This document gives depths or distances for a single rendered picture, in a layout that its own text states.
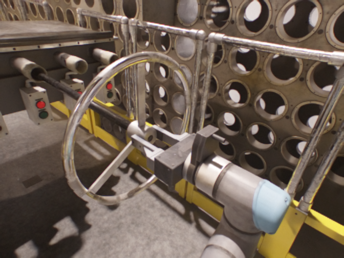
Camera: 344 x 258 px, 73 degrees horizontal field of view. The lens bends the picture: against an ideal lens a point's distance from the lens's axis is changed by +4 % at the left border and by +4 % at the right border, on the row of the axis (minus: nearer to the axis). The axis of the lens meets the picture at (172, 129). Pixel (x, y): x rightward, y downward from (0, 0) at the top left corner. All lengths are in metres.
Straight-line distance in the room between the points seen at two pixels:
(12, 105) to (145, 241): 0.92
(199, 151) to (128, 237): 1.05
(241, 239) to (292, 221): 0.76
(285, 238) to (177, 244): 0.53
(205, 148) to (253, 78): 1.51
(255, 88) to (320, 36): 0.50
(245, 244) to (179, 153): 0.20
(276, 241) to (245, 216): 0.92
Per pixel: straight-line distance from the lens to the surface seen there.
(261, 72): 1.85
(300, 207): 1.15
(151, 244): 1.37
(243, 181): 0.41
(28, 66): 1.03
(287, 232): 1.26
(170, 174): 0.43
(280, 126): 1.92
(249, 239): 0.46
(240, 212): 0.42
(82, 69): 1.12
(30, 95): 1.11
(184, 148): 0.47
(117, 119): 0.61
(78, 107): 0.42
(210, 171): 0.42
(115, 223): 1.46
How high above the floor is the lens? 1.16
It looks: 31 degrees down
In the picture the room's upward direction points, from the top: 3 degrees clockwise
